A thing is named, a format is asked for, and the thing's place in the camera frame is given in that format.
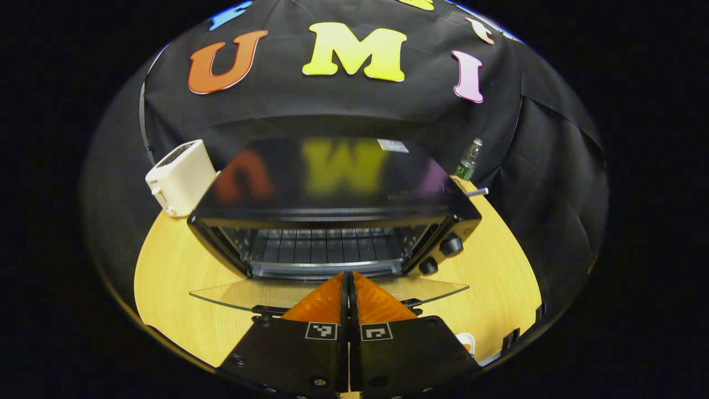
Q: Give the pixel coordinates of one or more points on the black electric oven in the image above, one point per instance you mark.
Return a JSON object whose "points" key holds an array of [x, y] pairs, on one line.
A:
{"points": [[332, 183]]}

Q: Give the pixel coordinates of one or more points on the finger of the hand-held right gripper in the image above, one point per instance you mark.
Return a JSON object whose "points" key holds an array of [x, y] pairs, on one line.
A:
{"points": [[540, 313], [510, 339]]}

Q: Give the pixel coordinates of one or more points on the white toaster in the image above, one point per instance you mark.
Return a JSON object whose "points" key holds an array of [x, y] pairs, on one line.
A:
{"points": [[180, 177]]}

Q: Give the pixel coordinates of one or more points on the clear plastic water bottle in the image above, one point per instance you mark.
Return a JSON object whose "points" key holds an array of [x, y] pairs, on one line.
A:
{"points": [[468, 166]]}

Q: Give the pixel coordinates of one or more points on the striped drinking straw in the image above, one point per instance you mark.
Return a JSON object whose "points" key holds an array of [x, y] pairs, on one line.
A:
{"points": [[477, 192]]}

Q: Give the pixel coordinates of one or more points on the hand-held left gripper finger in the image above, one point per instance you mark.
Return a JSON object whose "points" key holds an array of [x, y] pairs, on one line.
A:
{"points": [[353, 310], [344, 310]]}

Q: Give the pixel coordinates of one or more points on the white plate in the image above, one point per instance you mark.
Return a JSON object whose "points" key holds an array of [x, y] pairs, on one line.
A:
{"points": [[462, 338]]}

